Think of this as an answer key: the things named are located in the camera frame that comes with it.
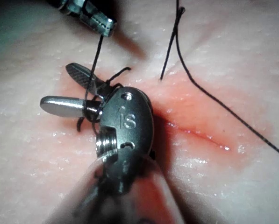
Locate right arm needle driver jaw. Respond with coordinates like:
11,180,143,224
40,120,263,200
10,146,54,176
65,62,117,97
39,95,103,119

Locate left arm needle driver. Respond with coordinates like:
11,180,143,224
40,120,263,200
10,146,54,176
58,0,89,21

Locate left arm needle driver jaw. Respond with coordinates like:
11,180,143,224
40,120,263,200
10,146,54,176
79,13,114,38
84,0,118,28

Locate right arm needle driver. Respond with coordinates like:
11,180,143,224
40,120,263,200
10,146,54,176
95,86,155,163

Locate black thread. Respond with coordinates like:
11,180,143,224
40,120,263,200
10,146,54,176
83,0,279,163

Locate black stitching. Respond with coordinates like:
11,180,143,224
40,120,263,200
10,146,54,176
76,67,132,133

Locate tissue pad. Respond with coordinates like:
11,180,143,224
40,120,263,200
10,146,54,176
0,0,279,224

